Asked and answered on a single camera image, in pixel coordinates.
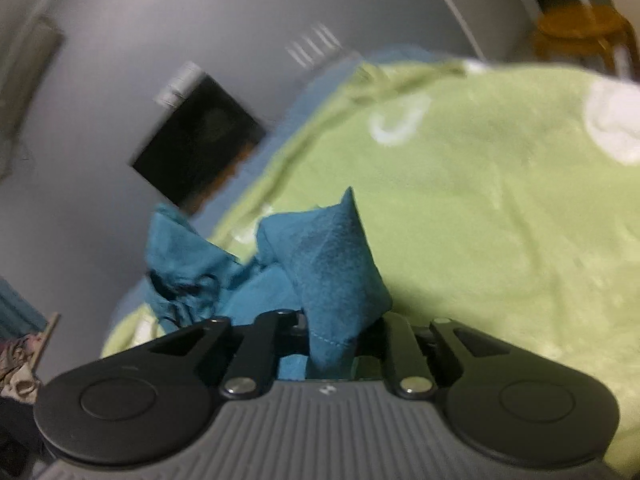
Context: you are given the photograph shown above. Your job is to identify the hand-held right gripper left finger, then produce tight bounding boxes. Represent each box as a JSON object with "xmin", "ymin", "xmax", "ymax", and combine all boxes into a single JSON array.
[{"xmin": 149, "ymin": 309, "xmax": 303, "ymax": 402}]

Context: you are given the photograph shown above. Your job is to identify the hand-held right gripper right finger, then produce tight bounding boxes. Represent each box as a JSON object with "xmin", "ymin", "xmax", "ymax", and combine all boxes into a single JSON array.
[{"xmin": 381, "ymin": 312, "xmax": 507, "ymax": 402}]

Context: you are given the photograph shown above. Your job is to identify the blue hooded jacket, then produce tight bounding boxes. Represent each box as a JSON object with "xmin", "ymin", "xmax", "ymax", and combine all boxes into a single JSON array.
[{"xmin": 144, "ymin": 186, "xmax": 394, "ymax": 382}]

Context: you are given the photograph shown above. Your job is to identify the pile of beige clothes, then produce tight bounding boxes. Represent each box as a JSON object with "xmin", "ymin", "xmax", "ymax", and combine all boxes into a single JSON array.
[{"xmin": 0, "ymin": 336, "xmax": 47, "ymax": 405}]

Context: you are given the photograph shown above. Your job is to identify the green printed blanket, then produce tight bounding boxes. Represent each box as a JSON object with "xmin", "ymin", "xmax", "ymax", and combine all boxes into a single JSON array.
[{"xmin": 100, "ymin": 57, "xmax": 640, "ymax": 480}]

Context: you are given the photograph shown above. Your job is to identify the black monitor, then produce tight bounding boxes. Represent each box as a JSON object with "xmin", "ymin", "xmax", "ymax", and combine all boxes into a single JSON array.
[{"xmin": 128, "ymin": 74, "xmax": 269, "ymax": 213}]

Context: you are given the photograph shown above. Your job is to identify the light blue bed sheet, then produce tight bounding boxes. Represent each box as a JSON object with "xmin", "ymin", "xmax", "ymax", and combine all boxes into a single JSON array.
[{"xmin": 112, "ymin": 45, "xmax": 431, "ymax": 341}]

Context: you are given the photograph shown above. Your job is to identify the teal curtain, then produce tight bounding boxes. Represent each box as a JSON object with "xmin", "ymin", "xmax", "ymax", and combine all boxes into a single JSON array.
[{"xmin": 0, "ymin": 276, "xmax": 47, "ymax": 342}]

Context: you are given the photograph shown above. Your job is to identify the white power strip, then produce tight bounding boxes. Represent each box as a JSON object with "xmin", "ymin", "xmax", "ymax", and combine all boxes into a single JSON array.
[{"xmin": 154, "ymin": 61, "xmax": 202, "ymax": 109}]

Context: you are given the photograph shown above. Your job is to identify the white router with antennas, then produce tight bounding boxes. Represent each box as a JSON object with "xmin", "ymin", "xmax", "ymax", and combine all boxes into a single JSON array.
[{"xmin": 284, "ymin": 22, "xmax": 345, "ymax": 69}]

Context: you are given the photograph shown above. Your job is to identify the orange wooden stool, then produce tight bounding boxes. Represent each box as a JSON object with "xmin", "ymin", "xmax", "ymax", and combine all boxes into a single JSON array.
[{"xmin": 531, "ymin": 6, "xmax": 640, "ymax": 82}]

